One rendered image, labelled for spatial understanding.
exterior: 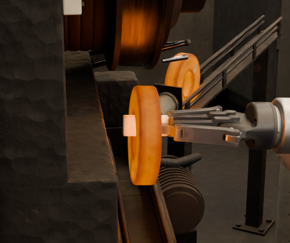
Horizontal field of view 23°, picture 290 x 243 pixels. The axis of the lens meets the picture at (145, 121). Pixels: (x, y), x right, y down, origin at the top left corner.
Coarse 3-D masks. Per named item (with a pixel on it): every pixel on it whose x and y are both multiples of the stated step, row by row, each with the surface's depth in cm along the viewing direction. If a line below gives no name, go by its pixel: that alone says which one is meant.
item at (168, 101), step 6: (162, 96) 170; (168, 96) 170; (174, 96) 171; (162, 102) 167; (168, 102) 168; (174, 102) 170; (162, 108) 166; (168, 108) 168; (174, 108) 170; (162, 114) 164
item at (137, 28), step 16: (128, 0) 101; (144, 0) 101; (160, 0) 101; (128, 16) 103; (144, 16) 103; (160, 16) 102; (128, 32) 106; (144, 32) 106; (160, 32) 105; (128, 48) 109; (144, 48) 110; (160, 48) 108; (128, 64) 119; (144, 64) 123
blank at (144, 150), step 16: (144, 96) 104; (144, 112) 102; (160, 112) 102; (144, 128) 101; (160, 128) 101; (128, 144) 115; (144, 144) 101; (160, 144) 102; (144, 160) 102; (144, 176) 104
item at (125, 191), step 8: (120, 160) 142; (128, 160) 142; (120, 168) 138; (128, 168) 138; (120, 176) 134; (128, 176) 134; (120, 184) 130; (128, 184) 130; (128, 192) 127; (136, 192) 127; (144, 192) 127
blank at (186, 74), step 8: (192, 56) 177; (176, 64) 172; (184, 64) 174; (192, 64) 178; (168, 72) 172; (176, 72) 171; (184, 72) 174; (192, 72) 179; (168, 80) 172; (176, 80) 171; (184, 80) 182; (192, 80) 181; (184, 88) 182; (192, 88) 181; (184, 96) 177
